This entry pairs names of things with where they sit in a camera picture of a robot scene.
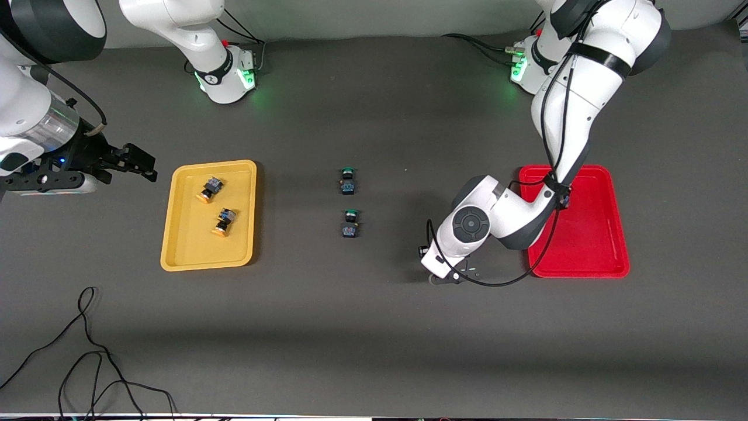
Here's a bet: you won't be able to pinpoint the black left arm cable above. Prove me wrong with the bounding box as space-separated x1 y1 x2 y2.
418 0 605 288

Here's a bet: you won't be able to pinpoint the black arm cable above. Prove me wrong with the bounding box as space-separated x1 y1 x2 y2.
0 32 109 138
418 0 605 288

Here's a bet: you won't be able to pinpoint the thin black loose cable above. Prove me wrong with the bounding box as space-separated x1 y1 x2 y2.
0 286 176 421

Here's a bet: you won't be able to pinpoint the black arm base cables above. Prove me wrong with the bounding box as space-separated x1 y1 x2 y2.
441 12 547 66
217 6 267 75

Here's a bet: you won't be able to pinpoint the red plastic tray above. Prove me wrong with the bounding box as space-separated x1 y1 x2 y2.
519 165 631 278

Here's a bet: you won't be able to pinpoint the dark grey table mat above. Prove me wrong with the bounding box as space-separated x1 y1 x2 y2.
0 23 748 419

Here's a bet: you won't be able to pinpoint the yellow push button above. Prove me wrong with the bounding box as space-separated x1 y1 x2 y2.
195 176 226 205
211 208 237 239

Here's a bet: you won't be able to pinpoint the black left arm base cables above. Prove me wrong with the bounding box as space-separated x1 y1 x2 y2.
441 12 547 66

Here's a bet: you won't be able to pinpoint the yellow plastic tray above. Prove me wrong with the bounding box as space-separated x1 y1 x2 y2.
160 160 258 272

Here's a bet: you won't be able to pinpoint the black right arm base cables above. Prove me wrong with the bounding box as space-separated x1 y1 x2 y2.
217 6 267 75

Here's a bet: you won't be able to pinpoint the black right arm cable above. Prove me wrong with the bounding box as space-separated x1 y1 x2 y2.
0 32 109 138

